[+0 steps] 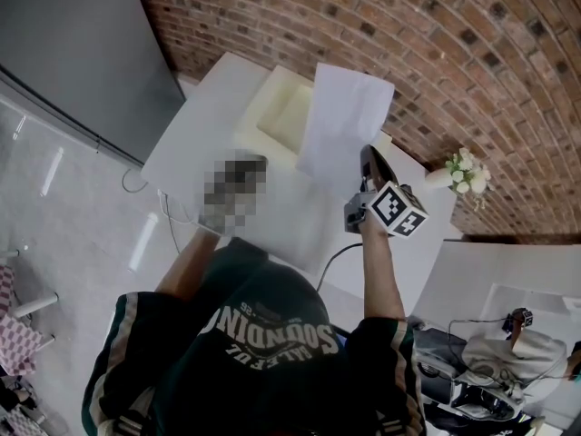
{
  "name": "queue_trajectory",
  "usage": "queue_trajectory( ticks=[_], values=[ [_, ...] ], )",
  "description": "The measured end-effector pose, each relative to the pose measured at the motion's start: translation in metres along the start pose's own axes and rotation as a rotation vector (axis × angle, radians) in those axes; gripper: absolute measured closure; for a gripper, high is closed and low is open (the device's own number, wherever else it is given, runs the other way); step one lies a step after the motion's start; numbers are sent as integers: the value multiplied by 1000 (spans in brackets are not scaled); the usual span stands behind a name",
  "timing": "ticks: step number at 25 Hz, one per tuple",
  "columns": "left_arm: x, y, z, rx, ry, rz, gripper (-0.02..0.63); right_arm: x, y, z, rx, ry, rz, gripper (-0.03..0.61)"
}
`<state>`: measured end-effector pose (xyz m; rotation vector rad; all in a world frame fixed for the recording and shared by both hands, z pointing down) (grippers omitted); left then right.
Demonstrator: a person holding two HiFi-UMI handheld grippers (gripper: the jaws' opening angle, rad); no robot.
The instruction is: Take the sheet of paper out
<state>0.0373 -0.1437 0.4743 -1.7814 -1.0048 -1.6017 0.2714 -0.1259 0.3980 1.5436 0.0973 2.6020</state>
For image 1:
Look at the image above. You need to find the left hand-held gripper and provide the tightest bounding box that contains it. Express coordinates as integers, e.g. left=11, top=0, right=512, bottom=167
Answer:
left=198, top=179, right=256, bottom=238

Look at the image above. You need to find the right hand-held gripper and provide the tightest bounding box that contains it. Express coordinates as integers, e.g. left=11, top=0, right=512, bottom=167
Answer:
left=343, top=144, right=430, bottom=240

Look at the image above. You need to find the white A4 paper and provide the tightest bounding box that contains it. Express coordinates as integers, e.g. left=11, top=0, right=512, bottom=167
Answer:
left=296, top=62, right=395, bottom=199

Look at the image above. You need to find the person's right forearm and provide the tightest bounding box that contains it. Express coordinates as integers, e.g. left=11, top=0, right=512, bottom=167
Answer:
left=360, top=223, right=408, bottom=325

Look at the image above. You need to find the person's left forearm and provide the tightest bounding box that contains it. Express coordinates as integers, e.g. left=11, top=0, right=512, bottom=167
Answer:
left=153, top=227, right=222, bottom=302

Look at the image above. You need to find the white vase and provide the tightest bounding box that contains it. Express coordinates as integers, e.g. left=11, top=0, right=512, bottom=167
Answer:
left=424, top=168, right=455, bottom=191

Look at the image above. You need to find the white flower bouquet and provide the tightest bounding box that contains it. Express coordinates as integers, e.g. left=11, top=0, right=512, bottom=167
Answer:
left=444, top=146, right=496, bottom=211

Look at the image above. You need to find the white desk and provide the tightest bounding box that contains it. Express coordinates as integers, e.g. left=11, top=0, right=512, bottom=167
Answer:
left=141, top=51, right=458, bottom=322

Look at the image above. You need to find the light grey low cabinet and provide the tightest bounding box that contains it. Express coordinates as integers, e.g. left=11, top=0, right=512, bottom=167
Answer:
left=410, top=238, right=581, bottom=331

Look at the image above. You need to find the dark green printed shirt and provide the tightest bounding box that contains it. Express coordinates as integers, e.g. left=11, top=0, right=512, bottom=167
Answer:
left=81, top=238, right=428, bottom=436

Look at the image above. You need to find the white table leg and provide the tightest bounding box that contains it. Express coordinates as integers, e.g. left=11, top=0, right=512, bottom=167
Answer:
left=15, top=292, right=61, bottom=320

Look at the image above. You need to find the black equipment case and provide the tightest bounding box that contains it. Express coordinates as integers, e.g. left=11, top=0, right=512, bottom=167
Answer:
left=413, top=327, right=527, bottom=426

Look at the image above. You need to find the grey metal cabinet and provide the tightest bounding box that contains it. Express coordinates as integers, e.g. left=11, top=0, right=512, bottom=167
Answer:
left=0, top=0, right=187, bottom=167

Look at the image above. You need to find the white cable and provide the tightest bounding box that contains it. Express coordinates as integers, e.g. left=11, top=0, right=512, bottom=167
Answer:
left=156, top=190, right=197, bottom=254

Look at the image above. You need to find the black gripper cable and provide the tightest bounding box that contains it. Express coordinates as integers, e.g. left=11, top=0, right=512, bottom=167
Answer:
left=316, top=242, right=364, bottom=292

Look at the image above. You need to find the grey looped cable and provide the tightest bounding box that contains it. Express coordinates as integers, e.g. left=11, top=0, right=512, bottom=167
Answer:
left=121, top=166, right=146, bottom=194

